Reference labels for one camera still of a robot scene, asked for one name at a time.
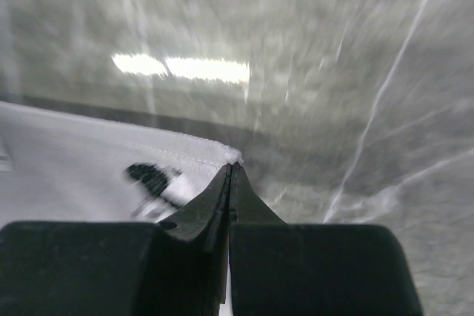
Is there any grey towel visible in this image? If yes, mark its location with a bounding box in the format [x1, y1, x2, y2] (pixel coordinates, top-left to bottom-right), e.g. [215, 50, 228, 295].
[1, 102, 241, 224]

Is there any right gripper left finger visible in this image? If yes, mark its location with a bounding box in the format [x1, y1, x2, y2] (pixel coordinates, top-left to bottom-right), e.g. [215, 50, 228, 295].
[1, 165, 233, 315]

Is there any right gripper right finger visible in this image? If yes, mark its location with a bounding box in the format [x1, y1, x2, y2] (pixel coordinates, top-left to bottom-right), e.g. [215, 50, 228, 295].
[229, 164, 422, 316]

